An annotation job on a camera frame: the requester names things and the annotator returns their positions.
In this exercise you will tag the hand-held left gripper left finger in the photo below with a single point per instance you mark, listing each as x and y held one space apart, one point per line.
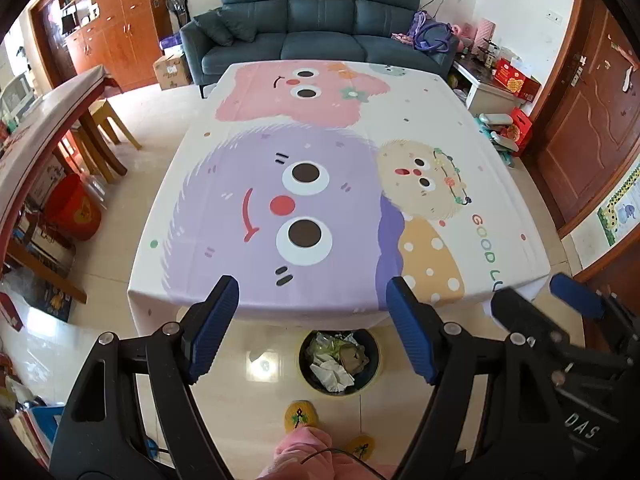
215 325

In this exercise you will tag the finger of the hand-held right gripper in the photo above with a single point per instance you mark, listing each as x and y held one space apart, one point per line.
535 315
577 297

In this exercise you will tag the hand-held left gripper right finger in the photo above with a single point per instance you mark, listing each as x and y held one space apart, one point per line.
412 330

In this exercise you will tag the black trash bin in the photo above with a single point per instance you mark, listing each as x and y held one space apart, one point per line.
372 360

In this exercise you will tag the animal height chart poster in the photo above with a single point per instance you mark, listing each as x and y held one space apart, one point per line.
620 205

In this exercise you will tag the person's leg in pink pants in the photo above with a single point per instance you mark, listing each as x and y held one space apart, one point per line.
300 455

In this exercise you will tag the cartoon printed tablecloth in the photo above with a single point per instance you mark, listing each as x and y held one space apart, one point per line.
350 185

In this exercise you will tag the brown wooden door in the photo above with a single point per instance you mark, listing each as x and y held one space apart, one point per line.
585 135

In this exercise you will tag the dark blue printed box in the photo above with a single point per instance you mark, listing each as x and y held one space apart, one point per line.
50 300

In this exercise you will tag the small red box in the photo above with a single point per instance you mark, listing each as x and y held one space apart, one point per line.
521 132

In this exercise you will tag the red bucket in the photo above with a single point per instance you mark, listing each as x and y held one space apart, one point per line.
72 210

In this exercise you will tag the dark wooden stool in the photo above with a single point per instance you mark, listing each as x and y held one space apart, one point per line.
90 150

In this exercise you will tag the white low cabinet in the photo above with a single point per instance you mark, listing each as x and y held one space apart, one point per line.
487 92

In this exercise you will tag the red gift box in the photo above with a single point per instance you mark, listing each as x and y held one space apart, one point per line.
517 80

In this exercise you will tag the brown cardboard box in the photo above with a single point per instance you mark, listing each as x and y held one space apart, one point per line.
172 72

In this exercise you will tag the wooden dining table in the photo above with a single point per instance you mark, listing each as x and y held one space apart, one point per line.
45 115

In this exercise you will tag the pink basket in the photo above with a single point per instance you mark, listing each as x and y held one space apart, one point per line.
486 32

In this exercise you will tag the purple box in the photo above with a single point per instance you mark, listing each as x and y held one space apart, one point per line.
171 45

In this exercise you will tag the dark blue sofa pillow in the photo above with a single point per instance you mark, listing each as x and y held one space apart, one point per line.
225 27

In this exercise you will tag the purple bag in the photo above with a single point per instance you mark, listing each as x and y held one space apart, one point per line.
425 32

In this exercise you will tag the dark blue sofa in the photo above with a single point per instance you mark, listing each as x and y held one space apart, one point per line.
320 45

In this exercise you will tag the brown wooden cabinet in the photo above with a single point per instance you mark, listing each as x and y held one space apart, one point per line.
125 20

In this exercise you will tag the black standing fan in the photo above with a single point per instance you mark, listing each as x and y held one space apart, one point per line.
176 7

